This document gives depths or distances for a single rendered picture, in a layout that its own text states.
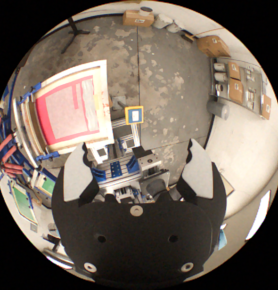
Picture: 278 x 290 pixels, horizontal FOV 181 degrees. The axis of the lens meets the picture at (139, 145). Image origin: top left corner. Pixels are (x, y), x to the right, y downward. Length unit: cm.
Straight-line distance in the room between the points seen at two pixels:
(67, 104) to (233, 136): 345
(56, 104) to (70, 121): 18
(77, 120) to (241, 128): 333
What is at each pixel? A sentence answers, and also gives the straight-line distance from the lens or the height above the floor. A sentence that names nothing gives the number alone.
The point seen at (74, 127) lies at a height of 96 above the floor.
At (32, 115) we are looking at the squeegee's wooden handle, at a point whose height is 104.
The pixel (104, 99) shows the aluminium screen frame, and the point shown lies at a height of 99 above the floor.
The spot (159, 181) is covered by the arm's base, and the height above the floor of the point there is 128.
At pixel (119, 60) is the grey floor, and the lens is 171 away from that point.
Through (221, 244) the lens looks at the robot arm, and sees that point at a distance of 52.
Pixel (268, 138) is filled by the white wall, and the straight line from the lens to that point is 313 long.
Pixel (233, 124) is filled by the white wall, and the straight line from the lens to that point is 319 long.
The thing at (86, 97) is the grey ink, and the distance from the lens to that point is 65.
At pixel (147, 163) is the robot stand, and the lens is 60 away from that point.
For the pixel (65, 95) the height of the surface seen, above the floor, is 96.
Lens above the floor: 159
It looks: 53 degrees down
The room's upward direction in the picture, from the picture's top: 149 degrees clockwise
